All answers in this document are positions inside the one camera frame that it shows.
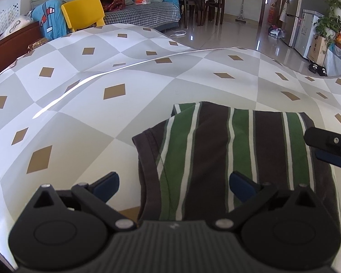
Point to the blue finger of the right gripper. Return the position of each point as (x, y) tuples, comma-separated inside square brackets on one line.
[(328, 157)]

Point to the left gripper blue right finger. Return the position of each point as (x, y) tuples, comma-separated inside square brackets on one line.
[(254, 197)]

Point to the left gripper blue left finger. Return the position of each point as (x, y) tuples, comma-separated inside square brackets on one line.
[(93, 198)]

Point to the green brown striped t-shirt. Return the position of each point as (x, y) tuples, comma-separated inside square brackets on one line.
[(184, 162)]

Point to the checkered diamond pattern tablecloth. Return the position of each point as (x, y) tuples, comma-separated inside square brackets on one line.
[(70, 108)]

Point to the cardboard box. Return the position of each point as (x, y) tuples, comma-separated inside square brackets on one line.
[(318, 50)]

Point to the green potted plant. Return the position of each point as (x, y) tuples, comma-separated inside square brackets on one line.
[(329, 26)]

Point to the white refrigerator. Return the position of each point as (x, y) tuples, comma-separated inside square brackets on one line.
[(299, 23)]

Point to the floor mop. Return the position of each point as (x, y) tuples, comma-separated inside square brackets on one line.
[(240, 18)]

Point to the dark wooden cabinet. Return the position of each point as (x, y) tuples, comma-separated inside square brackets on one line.
[(16, 44)]

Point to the blue cartoon blanket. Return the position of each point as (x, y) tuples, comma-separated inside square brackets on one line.
[(50, 18)]

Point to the yellow plastic chair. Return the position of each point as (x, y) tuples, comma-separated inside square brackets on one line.
[(81, 14)]

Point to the checkered sofa bed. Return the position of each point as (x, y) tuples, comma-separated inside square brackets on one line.
[(157, 15)]

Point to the orange snack packet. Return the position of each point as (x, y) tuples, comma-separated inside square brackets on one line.
[(142, 2)]

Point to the dark wooden dining chair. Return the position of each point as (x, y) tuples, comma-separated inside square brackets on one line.
[(219, 5)]

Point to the white perforated laundry basket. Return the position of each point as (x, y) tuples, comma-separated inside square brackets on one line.
[(9, 10)]

